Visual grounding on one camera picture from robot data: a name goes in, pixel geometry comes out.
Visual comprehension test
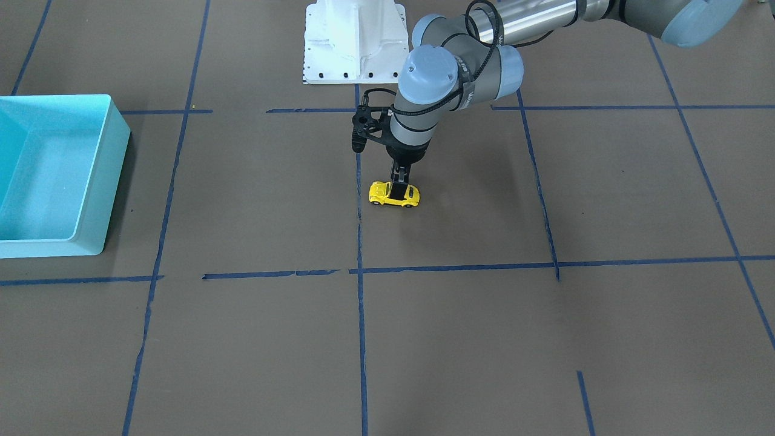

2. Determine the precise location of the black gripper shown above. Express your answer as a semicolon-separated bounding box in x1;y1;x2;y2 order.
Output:
386;140;430;201

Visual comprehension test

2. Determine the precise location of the yellow beetle toy car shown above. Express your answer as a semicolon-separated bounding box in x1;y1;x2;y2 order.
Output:
369;181;420;208

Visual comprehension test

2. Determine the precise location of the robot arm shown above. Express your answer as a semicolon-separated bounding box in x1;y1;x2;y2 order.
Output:
386;1;742;202

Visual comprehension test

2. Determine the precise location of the teal plastic storage bin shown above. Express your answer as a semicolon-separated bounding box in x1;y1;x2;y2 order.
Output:
1;94;131;259

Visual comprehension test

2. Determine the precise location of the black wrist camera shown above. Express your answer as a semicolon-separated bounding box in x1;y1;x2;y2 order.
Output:
351;104;398;153

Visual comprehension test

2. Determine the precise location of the white camera stand post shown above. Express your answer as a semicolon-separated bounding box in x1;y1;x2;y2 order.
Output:
302;1;409;85

